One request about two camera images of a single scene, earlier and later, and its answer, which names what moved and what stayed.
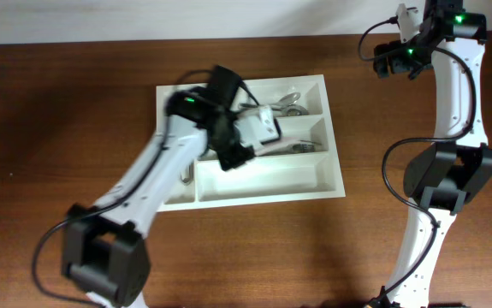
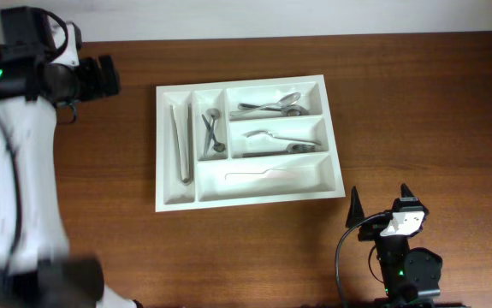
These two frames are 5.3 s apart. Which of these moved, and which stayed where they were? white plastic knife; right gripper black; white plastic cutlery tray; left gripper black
Moved: left gripper black; right gripper black; white plastic knife
Stayed: white plastic cutlery tray
